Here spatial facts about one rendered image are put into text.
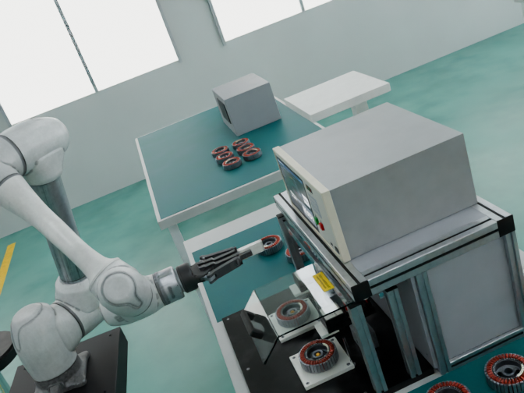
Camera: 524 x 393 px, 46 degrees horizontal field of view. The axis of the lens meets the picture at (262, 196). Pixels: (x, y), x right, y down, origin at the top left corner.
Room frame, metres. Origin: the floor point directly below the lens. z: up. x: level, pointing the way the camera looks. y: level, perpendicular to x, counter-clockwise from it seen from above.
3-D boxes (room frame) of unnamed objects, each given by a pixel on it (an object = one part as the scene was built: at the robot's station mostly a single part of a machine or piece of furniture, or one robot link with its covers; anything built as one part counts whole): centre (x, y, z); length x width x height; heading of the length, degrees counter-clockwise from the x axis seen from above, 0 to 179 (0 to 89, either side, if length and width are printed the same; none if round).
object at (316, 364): (1.42, 0.01, 0.80); 0.11 x 0.11 x 0.04
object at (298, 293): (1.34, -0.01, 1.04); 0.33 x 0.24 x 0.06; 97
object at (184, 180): (3.92, 0.13, 0.38); 1.85 x 1.10 x 0.75; 7
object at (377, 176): (1.57, -0.30, 1.22); 0.44 x 0.39 x 0.20; 7
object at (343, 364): (1.42, 0.01, 0.78); 0.15 x 0.15 x 0.01; 7
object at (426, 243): (1.58, -0.30, 1.09); 0.68 x 0.44 x 0.05; 7
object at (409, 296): (1.57, -0.23, 0.92); 0.66 x 0.01 x 0.30; 7
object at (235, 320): (1.54, 0.01, 0.76); 0.64 x 0.47 x 0.02; 7
